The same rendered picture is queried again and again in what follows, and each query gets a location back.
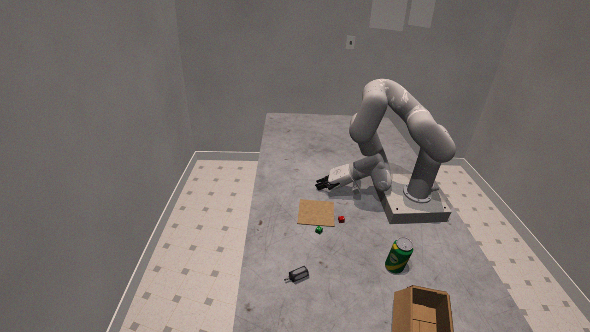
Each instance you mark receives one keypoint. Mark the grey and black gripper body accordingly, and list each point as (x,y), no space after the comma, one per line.
(340,174)

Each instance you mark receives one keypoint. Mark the green soda can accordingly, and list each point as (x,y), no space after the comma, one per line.
(399,255)

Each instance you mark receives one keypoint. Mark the tan mat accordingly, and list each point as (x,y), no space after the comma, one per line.
(319,213)

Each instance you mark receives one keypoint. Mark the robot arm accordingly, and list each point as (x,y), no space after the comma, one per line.
(436,144)

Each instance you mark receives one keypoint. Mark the open brown cardboard box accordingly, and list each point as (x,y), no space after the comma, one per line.
(420,309)

